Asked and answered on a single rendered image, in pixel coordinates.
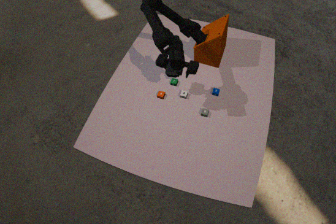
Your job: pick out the green block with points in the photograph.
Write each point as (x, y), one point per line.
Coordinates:
(174, 82)

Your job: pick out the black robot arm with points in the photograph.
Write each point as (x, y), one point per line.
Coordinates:
(163, 36)

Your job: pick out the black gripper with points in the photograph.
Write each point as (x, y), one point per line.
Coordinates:
(192, 66)

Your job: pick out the blue block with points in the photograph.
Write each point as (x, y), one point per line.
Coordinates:
(215, 91)

